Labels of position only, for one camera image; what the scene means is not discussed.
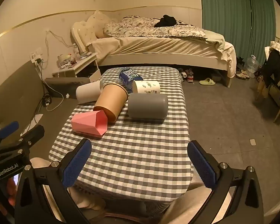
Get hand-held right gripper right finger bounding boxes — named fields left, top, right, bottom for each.
left=187, top=141, right=265, bottom=224

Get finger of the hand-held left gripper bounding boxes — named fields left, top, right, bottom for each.
left=0, top=121, right=19, bottom=151
left=0, top=124, right=45, bottom=166

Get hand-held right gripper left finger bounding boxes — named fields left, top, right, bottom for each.
left=15, top=138, right=92, bottom=224

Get pink angular cup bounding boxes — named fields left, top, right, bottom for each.
left=71, top=110, right=108, bottom=139

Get white plastic cup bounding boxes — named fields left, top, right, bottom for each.
left=76, top=80, right=105, bottom=103

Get brown paper cup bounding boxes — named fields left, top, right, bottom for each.
left=93, top=83, right=129, bottom=124

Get grey plastic cup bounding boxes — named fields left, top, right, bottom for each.
left=128, top=93, right=168, bottom=120

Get white printed paper cup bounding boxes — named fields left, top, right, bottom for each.
left=132, top=80, right=160, bottom=95

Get person's left hand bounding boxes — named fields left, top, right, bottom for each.
left=5, top=177, right=20, bottom=207

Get person's left leg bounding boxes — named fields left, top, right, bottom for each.
left=29, top=157, right=106, bottom=215

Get person's leg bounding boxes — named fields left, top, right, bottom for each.
left=159, top=177, right=224, bottom=224
left=29, top=157, right=106, bottom=215

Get person's right leg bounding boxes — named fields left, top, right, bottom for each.
left=159, top=177, right=224, bottom=224

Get dark grey floor cushion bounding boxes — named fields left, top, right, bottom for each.
left=45, top=77, right=90, bottom=98

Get grey white checked tablecloth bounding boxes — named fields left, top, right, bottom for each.
left=49, top=66, right=194, bottom=214

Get white nightstand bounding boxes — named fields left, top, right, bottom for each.
left=57, top=52, right=102, bottom=82

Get grey sneakers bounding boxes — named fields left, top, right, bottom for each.
left=181, top=69, right=194, bottom=83

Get clear bottle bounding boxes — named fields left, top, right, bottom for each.
left=72, top=43, right=80, bottom=60

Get blue label water bottle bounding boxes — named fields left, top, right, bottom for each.
left=119, top=67, right=144, bottom=92

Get large clear water jug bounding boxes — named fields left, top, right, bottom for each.
left=246, top=54, right=259, bottom=77

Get dark jacket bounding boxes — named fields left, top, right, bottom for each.
left=261, top=49, right=280, bottom=88

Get white bed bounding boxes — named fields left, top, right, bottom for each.
left=71, top=16, right=237, bottom=88

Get cream pillow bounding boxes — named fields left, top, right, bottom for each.
left=86, top=10, right=115, bottom=39

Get light green blanket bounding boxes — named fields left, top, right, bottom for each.
left=205, top=30, right=225, bottom=53

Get black clothes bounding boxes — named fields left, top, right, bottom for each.
left=153, top=15, right=178, bottom=28

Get patterned quilt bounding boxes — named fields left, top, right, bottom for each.
left=103, top=16, right=207, bottom=38

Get green curtain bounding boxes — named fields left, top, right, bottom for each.
left=199, top=0, right=277, bottom=66

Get white cable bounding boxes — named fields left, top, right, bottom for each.
left=41, top=79, right=64, bottom=112

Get white wall power strip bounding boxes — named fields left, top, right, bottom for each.
left=30, top=52, right=43, bottom=63

